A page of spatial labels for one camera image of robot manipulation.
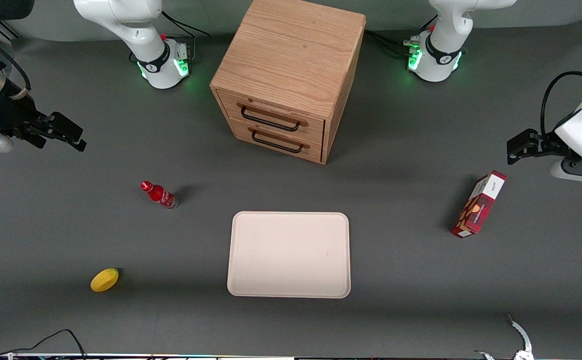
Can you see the yellow lemon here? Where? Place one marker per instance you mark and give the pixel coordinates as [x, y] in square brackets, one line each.
[104, 280]

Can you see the beige plastic tray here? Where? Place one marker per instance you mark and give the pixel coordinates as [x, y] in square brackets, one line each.
[288, 255]

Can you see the red cracker box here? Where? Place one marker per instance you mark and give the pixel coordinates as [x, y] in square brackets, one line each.
[478, 205]

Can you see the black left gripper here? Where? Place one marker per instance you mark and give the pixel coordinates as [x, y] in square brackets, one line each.
[544, 142]

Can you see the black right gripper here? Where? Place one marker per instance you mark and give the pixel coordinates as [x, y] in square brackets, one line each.
[19, 119]

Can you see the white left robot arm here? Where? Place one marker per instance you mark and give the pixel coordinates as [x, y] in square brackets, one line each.
[446, 45]

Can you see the wooden drawer front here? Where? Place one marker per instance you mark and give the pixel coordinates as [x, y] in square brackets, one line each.
[275, 112]
[280, 145]

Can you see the wooden drawer cabinet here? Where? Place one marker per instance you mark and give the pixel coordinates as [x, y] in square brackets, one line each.
[290, 55]

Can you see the red coke bottle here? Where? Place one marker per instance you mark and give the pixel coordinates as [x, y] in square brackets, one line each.
[160, 195]

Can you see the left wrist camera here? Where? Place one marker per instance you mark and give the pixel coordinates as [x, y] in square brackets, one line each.
[578, 171]

